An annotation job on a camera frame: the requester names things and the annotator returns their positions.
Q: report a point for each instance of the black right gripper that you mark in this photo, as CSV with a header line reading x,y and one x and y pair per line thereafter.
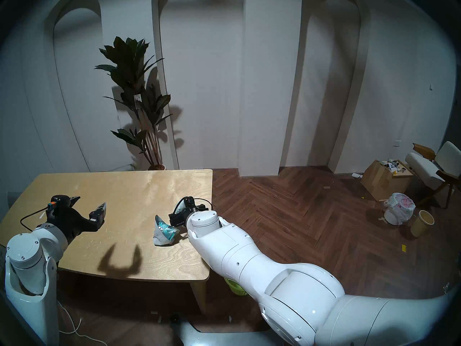
x,y
182,212

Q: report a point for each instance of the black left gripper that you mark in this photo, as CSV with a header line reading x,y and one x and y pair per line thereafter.
x,y
66,219

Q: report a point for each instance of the silver teal snack bag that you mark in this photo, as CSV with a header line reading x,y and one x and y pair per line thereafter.
x,y
164,233

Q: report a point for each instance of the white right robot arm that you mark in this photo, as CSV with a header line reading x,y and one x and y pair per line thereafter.
x,y
288,287

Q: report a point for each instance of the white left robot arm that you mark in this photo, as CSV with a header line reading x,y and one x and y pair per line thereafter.
x,y
28,273

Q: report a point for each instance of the green mesh trash basket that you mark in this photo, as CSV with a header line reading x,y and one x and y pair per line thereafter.
x,y
234,287

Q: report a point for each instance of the trash pile in crate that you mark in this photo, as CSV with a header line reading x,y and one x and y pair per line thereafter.
x,y
392,165

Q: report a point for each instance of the white bin with plastic bag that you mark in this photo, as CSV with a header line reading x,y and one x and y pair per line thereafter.
x,y
399,208

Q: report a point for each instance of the light wooden table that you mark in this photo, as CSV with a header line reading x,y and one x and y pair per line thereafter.
x,y
126,194

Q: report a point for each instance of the black base knob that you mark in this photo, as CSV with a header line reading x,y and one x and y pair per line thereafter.
x,y
174,318

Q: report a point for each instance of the tall potted green plant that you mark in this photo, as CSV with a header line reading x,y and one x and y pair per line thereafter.
x,y
128,60

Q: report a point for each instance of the yellow paper bucket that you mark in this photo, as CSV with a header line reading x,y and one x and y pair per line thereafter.
x,y
420,226

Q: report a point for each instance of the white cushioned wooden armchair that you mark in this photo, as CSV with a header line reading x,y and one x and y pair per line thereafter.
x,y
425,168

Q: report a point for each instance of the crumpled clear plastic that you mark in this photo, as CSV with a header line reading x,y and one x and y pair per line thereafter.
x,y
447,287

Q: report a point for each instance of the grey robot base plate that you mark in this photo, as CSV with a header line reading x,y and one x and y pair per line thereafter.
x,y
216,338

